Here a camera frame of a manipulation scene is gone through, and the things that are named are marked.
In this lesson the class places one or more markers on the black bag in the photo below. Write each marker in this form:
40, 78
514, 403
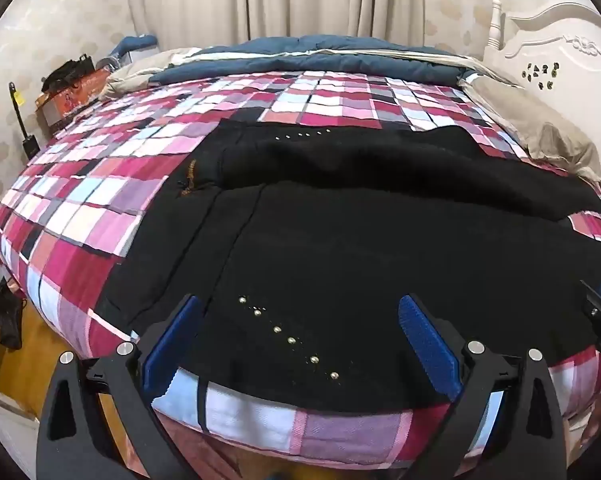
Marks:
68, 72

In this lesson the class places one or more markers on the white carved headboard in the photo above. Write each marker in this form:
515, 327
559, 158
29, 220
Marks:
545, 42

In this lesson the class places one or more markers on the black pants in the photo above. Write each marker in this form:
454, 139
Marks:
360, 250

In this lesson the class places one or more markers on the blue quilt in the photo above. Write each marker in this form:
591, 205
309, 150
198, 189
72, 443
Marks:
305, 57

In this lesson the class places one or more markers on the black handheld radio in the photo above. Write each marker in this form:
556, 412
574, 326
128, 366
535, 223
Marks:
30, 142

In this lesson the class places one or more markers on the beige curtain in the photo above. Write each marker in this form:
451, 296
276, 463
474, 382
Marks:
280, 0

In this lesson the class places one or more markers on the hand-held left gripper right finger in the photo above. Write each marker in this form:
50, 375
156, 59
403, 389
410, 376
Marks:
430, 345

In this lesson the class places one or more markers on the cluster of dark stickers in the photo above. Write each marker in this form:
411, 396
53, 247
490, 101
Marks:
542, 75

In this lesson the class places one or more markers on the orange box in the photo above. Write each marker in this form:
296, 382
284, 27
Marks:
68, 100

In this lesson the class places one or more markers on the beige pillow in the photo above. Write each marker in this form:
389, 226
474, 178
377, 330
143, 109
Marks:
130, 80
545, 135

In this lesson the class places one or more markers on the plaid bed sheet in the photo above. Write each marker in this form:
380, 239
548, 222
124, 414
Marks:
80, 200

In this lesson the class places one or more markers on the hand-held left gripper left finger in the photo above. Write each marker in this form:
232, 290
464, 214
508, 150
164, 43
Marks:
173, 340

